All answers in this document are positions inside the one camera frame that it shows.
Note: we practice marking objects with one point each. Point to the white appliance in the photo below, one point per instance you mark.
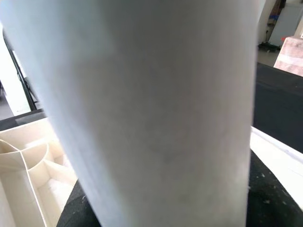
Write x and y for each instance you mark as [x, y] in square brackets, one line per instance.
[284, 23]

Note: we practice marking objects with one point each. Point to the white plastic table leg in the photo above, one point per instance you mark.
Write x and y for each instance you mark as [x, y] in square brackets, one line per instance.
[154, 106]

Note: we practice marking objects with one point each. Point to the white plastic children table top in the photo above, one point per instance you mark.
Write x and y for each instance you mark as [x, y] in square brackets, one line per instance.
[47, 196]

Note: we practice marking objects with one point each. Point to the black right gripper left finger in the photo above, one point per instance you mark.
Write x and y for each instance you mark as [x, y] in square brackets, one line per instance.
[78, 212]

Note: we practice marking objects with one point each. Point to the pink tablecloth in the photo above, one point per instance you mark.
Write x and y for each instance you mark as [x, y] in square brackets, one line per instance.
[291, 56]

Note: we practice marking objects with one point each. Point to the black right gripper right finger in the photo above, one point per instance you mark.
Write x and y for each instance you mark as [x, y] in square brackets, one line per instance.
[272, 203]

